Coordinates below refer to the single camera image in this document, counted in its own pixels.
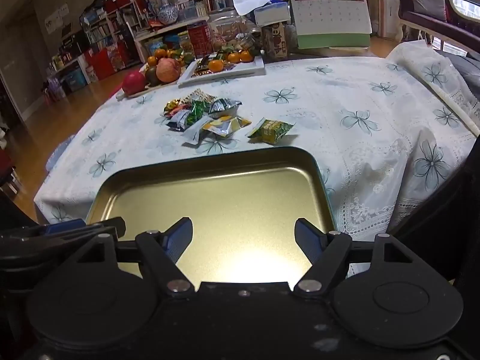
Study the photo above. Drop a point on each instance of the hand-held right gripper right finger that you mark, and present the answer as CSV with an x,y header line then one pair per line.
x,y
306,237

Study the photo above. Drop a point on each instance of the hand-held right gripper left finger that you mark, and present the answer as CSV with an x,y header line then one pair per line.
x,y
180,237

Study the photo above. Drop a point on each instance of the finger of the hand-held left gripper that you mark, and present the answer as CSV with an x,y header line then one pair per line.
x,y
65,225

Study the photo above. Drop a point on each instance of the gold metal tin tray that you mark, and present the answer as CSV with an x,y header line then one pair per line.
x,y
225,202

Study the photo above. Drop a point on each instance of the green yellow snack packet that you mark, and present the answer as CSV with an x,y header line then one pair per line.
x,y
270,130

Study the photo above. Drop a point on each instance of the grey snack packet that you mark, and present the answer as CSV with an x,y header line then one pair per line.
x,y
178,120

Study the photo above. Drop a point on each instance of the yellow silver snack packet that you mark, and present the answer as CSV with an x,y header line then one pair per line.
x,y
225,124

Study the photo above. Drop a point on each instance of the green foil snack packet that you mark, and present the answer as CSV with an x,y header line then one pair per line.
x,y
197,114

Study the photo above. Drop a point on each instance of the gold candy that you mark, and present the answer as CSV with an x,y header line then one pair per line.
x,y
171,105

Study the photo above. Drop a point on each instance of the brown patterned snack packet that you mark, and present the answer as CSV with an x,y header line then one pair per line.
x,y
198,95

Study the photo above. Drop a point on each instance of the white floral tablecloth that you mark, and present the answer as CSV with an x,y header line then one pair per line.
x,y
337,93

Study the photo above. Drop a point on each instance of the wooden fruit tray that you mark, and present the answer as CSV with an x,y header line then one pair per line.
x,y
135,93

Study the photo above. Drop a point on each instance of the dark round fruit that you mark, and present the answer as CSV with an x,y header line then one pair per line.
x,y
152,75

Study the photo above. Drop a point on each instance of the orange mandarin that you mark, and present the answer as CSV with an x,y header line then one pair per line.
x,y
215,65
233,57
152,60
160,53
245,56

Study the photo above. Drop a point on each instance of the black snack packet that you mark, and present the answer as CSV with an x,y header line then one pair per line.
x,y
203,63

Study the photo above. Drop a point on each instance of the white rectangular plate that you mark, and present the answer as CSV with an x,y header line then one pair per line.
x,y
240,69

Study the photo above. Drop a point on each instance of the brown patterned box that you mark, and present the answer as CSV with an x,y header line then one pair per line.
x,y
275,43

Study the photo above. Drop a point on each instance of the red carton box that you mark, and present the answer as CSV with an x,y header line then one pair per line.
x,y
200,41

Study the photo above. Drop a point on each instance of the bookshelf with books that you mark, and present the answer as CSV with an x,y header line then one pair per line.
x,y
112,26

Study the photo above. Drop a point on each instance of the glass jar of nuts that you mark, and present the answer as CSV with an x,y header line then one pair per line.
x,y
232,35

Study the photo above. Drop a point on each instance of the desk calendar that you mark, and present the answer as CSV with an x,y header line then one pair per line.
x,y
330,15

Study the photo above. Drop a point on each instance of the blue white porcelain vase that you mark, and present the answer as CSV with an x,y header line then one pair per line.
x,y
167,13

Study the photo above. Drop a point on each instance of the blue tissue box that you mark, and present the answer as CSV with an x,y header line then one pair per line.
x,y
273,15

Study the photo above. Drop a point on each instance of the chaise lounge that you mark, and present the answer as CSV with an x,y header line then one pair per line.
x,y
435,15

